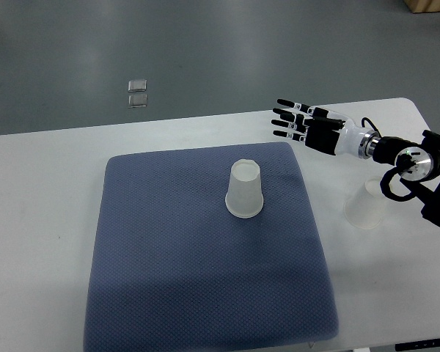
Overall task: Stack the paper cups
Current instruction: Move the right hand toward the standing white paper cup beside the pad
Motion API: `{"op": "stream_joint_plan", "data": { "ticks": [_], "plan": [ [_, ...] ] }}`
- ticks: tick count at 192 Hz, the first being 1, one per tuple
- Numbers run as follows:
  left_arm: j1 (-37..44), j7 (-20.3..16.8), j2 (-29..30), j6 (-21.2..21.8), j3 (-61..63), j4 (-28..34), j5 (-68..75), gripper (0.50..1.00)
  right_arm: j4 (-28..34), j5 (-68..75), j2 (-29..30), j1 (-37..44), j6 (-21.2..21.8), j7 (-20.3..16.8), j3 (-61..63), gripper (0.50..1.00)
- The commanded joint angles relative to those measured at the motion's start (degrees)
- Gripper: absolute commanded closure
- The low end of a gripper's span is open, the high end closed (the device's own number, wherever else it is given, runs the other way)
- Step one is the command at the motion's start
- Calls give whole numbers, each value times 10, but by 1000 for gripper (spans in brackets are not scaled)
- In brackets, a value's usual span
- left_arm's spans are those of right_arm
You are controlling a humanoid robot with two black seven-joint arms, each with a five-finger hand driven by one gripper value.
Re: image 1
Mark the blue grey fabric mat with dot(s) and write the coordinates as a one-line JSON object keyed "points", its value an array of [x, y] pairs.
{"points": [[174, 270]]}

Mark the white paper cup on mat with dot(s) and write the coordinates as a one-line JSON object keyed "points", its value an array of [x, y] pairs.
{"points": [[244, 198]]}

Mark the wooden furniture corner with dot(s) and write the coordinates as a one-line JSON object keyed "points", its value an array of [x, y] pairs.
{"points": [[415, 6]]}

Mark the black table control panel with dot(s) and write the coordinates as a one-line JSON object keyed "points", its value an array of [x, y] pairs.
{"points": [[418, 345]]}

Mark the upper metal floor plate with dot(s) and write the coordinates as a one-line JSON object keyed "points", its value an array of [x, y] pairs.
{"points": [[137, 85]]}

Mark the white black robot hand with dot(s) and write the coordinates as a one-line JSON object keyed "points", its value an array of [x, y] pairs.
{"points": [[320, 129]]}

